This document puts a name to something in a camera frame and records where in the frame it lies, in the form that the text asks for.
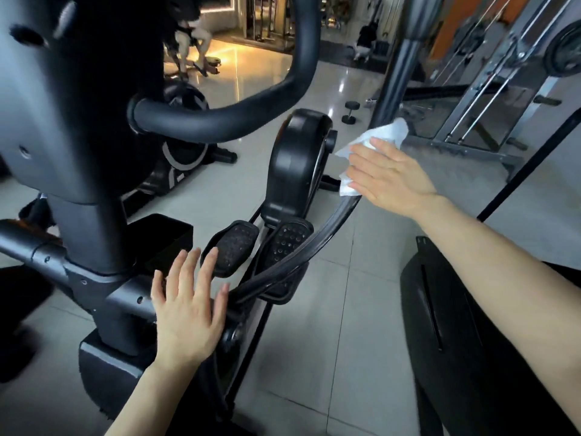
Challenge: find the person's right hand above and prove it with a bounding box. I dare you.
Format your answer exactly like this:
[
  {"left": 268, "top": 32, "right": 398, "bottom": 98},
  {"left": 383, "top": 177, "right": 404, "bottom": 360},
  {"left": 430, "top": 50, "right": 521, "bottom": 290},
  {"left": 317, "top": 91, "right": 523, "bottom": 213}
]
[{"left": 345, "top": 137, "right": 446, "bottom": 223}]

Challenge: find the person's left hand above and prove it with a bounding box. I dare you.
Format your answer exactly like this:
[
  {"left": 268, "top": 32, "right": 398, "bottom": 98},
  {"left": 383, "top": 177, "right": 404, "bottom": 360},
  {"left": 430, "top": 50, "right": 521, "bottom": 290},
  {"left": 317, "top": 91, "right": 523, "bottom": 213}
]
[{"left": 149, "top": 246, "right": 231, "bottom": 373}]

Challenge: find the white wet wipe sheet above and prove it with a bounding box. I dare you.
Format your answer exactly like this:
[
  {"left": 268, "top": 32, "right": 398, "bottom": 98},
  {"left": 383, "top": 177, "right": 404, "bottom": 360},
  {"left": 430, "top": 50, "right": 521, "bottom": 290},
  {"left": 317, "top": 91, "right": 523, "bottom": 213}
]
[{"left": 334, "top": 117, "right": 410, "bottom": 198}]

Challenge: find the black elliptical machine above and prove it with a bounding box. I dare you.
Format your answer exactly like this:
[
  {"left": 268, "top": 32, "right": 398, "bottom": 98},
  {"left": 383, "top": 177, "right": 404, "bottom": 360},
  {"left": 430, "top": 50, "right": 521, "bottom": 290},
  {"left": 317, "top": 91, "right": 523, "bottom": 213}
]
[
  {"left": 122, "top": 81, "right": 239, "bottom": 219},
  {"left": 0, "top": 0, "right": 446, "bottom": 436}
]

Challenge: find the person's right forearm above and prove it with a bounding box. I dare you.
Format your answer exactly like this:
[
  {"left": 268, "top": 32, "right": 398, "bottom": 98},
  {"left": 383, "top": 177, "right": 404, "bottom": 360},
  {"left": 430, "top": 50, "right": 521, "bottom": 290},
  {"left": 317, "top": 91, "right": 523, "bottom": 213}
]
[{"left": 413, "top": 195, "right": 581, "bottom": 428}]

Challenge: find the weight bench rack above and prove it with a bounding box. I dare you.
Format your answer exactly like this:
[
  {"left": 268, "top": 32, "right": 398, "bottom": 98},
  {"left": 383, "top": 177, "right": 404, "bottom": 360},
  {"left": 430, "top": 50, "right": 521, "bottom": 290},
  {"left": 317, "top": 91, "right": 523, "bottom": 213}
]
[{"left": 395, "top": 0, "right": 581, "bottom": 173}]

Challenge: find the small black dumbbell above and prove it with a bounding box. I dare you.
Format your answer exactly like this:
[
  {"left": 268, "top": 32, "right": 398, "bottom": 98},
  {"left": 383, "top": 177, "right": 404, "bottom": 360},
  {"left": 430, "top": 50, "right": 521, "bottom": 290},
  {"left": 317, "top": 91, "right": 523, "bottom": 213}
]
[{"left": 342, "top": 101, "right": 363, "bottom": 126}]

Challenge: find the glossy black treadmill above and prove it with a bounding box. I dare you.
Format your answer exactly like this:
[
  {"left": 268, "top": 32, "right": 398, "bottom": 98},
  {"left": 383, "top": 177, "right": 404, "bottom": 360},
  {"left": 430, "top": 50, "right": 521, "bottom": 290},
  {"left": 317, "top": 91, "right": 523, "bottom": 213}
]
[{"left": 399, "top": 106, "right": 581, "bottom": 436}]

